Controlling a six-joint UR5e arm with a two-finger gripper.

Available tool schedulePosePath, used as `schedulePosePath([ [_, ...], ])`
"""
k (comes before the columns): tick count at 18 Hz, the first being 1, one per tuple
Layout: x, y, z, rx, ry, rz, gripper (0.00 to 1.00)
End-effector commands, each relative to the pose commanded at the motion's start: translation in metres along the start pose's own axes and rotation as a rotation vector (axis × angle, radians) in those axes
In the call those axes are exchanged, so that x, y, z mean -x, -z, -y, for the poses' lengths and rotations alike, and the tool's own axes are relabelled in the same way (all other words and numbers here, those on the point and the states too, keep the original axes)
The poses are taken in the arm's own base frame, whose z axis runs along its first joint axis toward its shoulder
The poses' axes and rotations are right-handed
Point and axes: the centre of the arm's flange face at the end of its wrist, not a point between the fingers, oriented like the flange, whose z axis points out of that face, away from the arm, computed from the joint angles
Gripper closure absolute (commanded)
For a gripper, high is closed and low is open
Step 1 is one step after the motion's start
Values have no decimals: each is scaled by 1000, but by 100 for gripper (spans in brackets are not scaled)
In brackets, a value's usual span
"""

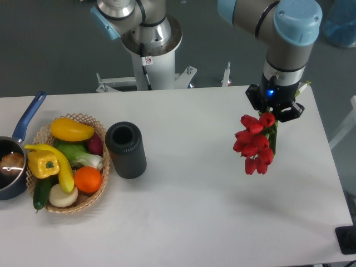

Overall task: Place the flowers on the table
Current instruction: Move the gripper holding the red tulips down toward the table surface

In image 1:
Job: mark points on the woven wicker basket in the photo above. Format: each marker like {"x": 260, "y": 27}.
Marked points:
{"x": 84, "y": 200}

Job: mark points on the brown meat patty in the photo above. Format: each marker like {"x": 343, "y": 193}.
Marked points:
{"x": 12, "y": 164}

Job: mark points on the red onion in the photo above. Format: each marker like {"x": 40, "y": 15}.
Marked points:
{"x": 94, "y": 144}

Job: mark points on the dark grey ribbed vase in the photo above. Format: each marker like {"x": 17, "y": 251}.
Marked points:
{"x": 125, "y": 144}

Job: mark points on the green cucumber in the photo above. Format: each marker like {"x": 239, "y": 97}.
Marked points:
{"x": 42, "y": 191}

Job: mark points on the green lettuce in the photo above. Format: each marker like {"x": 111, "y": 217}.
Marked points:
{"x": 78, "y": 156}

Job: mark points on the yellow bell pepper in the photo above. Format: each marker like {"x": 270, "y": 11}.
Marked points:
{"x": 43, "y": 163}

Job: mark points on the red tulip bouquet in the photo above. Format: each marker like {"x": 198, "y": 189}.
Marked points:
{"x": 257, "y": 142}

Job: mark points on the yellow banana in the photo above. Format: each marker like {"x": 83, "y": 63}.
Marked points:
{"x": 65, "y": 174}

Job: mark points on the blue saucepan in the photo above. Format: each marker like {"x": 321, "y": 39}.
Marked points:
{"x": 12, "y": 186}

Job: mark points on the white frame at right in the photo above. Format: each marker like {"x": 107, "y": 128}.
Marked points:
{"x": 344, "y": 127}

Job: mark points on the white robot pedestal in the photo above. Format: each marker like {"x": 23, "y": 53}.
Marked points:
{"x": 155, "y": 64}

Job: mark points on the yellow mango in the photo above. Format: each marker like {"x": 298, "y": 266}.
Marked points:
{"x": 67, "y": 129}

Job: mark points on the orange fruit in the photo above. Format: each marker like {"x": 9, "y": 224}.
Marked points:
{"x": 88, "y": 179}

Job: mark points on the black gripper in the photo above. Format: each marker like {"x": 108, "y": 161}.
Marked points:
{"x": 272, "y": 94}

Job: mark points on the black device on table corner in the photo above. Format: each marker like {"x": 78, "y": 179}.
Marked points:
{"x": 346, "y": 239}

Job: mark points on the blue transparent container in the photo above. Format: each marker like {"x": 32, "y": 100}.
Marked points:
{"x": 339, "y": 26}

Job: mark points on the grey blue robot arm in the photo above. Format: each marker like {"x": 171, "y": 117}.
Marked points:
{"x": 289, "y": 28}

